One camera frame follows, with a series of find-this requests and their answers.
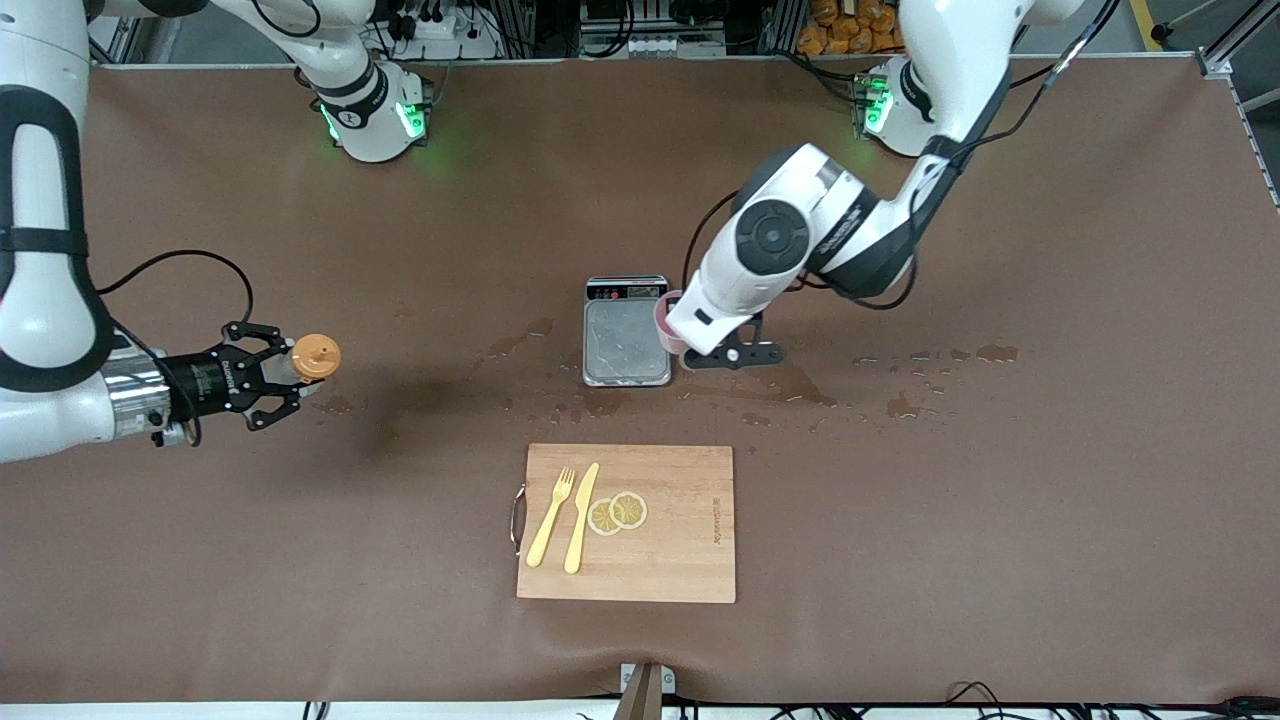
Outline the translucent sauce bottle orange cap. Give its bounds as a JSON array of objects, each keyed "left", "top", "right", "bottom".
[{"left": 262, "top": 333, "right": 342, "bottom": 401}]

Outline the pink plastic cup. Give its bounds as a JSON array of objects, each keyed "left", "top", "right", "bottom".
[{"left": 654, "top": 290, "right": 691, "bottom": 354}]

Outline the brown table mat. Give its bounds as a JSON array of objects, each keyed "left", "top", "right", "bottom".
[{"left": 0, "top": 55, "right": 1280, "bottom": 706}]

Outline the yellow plastic fork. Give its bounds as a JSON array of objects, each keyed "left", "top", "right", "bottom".
[{"left": 526, "top": 466, "right": 578, "bottom": 569}]

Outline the yellow plastic knife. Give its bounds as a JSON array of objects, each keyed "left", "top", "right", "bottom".
[{"left": 564, "top": 462, "right": 601, "bottom": 575}]

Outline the white power strip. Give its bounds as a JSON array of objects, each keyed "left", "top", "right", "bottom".
[
  {"left": 388, "top": 8, "right": 501, "bottom": 59},
  {"left": 598, "top": 35, "right": 683, "bottom": 57}
]

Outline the silver digital kitchen scale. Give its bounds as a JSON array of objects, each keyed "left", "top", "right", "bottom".
[{"left": 582, "top": 276, "right": 673, "bottom": 388}]

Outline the wooden cutting board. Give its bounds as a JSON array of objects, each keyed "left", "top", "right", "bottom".
[{"left": 516, "top": 444, "right": 737, "bottom": 604}]

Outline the bag of orange snacks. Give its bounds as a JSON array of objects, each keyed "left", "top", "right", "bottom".
[{"left": 797, "top": 0, "right": 906, "bottom": 56}]

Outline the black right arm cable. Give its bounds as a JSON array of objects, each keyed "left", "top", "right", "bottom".
[{"left": 95, "top": 249, "right": 257, "bottom": 351}]

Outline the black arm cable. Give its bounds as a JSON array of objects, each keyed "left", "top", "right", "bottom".
[
  {"left": 95, "top": 249, "right": 257, "bottom": 351},
  {"left": 682, "top": 190, "right": 743, "bottom": 301}
]

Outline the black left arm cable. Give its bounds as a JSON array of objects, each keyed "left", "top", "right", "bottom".
[{"left": 682, "top": 190, "right": 743, "bottom": 301}]

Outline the grey table edge bracket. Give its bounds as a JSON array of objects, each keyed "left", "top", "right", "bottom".
[{"left": 615, "top": 662, "right": 677, "bottom": 720}]

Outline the black cable bundle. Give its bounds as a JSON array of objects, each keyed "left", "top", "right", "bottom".
[{"left": 680, "top": 682, "right": 1280, "bottom": 720}]

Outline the aluminium frame rail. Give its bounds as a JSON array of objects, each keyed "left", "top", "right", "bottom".
[{"left": 1195, "top": 0, "right": 1280, "bottom": 111}]

